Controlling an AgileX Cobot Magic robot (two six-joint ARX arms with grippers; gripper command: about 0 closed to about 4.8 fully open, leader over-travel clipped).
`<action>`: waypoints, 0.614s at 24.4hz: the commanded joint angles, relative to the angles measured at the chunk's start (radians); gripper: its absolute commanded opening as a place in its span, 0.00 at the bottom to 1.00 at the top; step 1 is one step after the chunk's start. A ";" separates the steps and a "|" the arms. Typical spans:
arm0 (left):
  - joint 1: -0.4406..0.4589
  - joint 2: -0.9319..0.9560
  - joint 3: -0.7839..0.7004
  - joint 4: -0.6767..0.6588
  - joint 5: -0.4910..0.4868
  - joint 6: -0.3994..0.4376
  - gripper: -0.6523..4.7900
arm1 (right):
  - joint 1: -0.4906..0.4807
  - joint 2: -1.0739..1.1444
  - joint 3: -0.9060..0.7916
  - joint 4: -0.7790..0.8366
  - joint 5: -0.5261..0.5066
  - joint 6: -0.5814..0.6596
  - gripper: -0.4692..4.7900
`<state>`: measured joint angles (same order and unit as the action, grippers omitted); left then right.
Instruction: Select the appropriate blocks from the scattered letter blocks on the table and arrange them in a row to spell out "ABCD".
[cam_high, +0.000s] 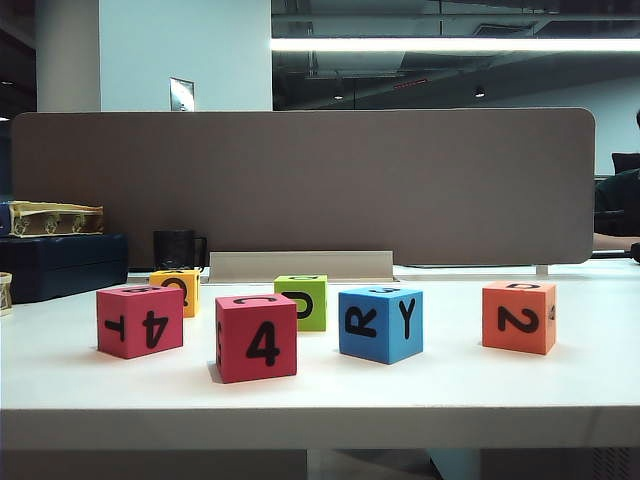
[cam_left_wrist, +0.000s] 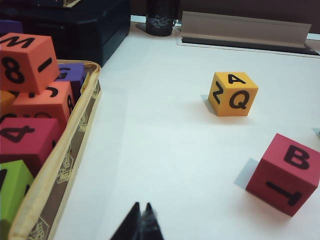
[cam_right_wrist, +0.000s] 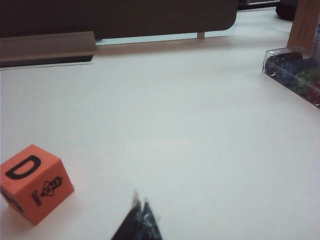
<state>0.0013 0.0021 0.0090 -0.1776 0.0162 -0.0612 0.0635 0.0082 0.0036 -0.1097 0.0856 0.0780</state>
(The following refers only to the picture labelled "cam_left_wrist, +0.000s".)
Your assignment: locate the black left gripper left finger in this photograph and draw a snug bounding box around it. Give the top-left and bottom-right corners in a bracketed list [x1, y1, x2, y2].
[109, 201, 141, 240]

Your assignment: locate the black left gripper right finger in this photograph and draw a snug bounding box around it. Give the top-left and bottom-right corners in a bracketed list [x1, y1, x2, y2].
[139, 202, 165, 240]

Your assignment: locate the red foam block letter B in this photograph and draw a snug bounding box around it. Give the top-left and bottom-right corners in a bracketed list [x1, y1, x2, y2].
[245, 133, 320, 217]

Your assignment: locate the yellow foam block letter A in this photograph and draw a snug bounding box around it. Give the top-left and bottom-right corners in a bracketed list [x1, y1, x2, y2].
[207, 71, 259, 118]

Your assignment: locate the orange foam block letter J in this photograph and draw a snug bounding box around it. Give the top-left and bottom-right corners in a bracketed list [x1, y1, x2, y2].
[12, 81, 76, 123]

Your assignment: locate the purple foam block letter G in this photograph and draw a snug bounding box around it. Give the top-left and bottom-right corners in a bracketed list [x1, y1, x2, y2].
[53, 62, 87, 101]

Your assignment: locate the orange foam block letter M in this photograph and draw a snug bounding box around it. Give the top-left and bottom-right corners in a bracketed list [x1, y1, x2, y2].
[0, 32, 61, 95]

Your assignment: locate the beige fabric block storage bag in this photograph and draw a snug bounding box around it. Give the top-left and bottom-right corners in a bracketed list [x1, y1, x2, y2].
[7, 59, 103, 240]

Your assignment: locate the green foam block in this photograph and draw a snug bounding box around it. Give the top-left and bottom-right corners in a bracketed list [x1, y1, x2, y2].
[0, 159, 35, 223]

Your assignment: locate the red foam block number 4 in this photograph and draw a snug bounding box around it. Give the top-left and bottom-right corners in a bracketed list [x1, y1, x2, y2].
[0, 116, 67, 176]

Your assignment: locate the yellow foam block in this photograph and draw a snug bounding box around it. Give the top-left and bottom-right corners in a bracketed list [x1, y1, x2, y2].
[0, 90, 17, 118]

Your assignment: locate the dark blue plastic case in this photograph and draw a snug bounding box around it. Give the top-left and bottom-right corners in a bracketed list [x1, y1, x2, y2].
[0, 0, 131, 68]

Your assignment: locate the black mug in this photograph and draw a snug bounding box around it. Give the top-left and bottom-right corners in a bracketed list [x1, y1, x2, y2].
[145, 0, 177, 37]

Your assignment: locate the beige patterned box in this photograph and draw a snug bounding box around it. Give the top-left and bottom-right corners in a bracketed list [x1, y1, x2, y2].
[62, 0, 83, 8]

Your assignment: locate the purple foam block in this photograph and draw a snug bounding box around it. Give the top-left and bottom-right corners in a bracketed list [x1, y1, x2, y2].
[0, 19, 24, 36]

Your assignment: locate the grey desk divider panel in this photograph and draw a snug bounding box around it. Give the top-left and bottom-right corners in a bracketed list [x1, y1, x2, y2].
[129, 0, 320, 35]

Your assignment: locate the desk cable slot frame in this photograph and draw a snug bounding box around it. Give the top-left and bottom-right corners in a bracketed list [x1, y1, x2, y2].
[176, 34, 320, 58]

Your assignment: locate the grey metal cable tray lid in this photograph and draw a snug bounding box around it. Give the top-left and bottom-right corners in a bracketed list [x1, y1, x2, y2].
[180, 10, 312, 50]

